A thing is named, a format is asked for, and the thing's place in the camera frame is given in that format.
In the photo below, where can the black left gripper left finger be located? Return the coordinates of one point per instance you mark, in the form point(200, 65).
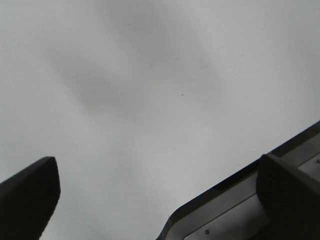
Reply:
point(28, 200)

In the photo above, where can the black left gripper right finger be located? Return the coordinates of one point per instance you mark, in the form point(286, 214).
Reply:
point(290, 199)

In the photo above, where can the white microwave door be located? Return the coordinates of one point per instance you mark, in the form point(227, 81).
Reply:
point(231, 210)

